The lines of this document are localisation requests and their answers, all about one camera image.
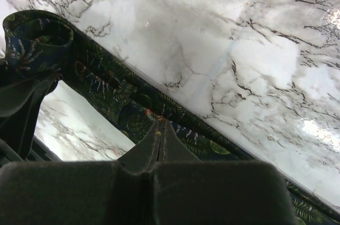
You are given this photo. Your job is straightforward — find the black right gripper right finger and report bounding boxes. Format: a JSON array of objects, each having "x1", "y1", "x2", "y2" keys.
[{"x1": 158, "y1": 122, "x2": 202, "y2": 224}]

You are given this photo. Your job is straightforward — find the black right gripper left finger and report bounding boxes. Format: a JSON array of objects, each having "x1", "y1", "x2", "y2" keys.
[{"x1": 118, "y1": 121, "x2": 162, "y2": 224}]

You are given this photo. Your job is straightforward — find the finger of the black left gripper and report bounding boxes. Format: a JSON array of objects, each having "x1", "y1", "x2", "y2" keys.
[{"x1": 1, "y1": 62, "x2": 57, "y2": 160}]

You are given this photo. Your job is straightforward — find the dark floral patterned necktie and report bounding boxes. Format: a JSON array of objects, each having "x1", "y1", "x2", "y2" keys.
[{"x1": 1, "y1": 10, "x2": 339, "y2": 224}]

